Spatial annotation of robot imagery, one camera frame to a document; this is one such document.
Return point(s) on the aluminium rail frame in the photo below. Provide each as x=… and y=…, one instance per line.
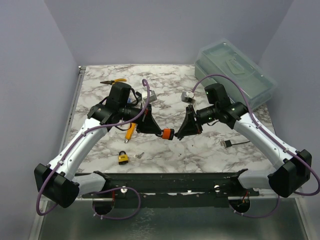
x=58, y=181

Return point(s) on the yellow utility knife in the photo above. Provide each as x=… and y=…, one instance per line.
x=129, y=133

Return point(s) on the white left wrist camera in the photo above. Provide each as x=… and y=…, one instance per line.
x=149, y=95

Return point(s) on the silver padlock keys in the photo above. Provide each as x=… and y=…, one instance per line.
x=139, y=156

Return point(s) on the yellow padlock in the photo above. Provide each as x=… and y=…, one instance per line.
x=123, y=158

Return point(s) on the orange padlock with keys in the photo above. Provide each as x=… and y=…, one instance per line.
x=167, y=134

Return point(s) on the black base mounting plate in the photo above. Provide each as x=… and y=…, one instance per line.
x=176, y=190

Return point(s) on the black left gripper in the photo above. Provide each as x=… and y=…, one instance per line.
x=147, y=123

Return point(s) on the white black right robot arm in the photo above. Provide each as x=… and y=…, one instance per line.
x=290, y=167

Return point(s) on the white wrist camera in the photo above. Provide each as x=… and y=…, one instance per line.
x=188, y=97
x=149, y=95

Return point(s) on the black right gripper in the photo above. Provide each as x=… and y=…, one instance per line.
x=189, y=126

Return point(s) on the clear green plastic toolbox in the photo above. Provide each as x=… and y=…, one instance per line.
x=222, y=62

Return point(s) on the yellow handled pliers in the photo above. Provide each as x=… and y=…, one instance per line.
x=111, y=82

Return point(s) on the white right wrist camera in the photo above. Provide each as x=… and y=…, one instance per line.
x=188, y=97

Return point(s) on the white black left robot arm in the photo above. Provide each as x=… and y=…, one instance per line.
x=57, y=180

